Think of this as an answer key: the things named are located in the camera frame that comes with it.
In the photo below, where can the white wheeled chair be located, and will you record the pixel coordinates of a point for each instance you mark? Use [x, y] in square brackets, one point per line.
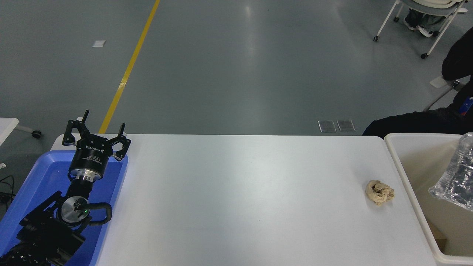
[386, 20]

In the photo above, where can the blue plastic tray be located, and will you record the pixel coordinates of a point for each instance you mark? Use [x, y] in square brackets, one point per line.
[44, 177]

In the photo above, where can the large pale plastic bin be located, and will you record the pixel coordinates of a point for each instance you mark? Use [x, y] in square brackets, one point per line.
[406, 166]

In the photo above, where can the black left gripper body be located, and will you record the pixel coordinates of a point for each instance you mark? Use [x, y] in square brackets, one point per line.
[92, 157]

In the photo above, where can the metal floor socket plate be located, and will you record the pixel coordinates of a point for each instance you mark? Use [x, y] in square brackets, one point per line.
[327, 126]
[346, 125]

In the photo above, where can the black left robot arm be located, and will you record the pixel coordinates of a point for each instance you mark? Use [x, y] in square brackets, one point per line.
[44, 236]

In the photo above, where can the white and grey chair base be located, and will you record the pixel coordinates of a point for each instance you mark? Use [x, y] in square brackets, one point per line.
[441, 82]

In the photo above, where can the person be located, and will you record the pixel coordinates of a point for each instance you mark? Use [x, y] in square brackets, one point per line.
[419, 24]
[425, 123]

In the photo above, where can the small white paper scrap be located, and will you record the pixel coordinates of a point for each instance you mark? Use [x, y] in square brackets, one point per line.
[99, 43]

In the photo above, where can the crumpled tan paper ball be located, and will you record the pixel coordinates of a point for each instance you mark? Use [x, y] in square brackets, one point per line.
[378, 193]

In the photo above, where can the white side table with caster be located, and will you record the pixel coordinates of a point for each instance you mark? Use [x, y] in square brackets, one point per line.
[5, 127]

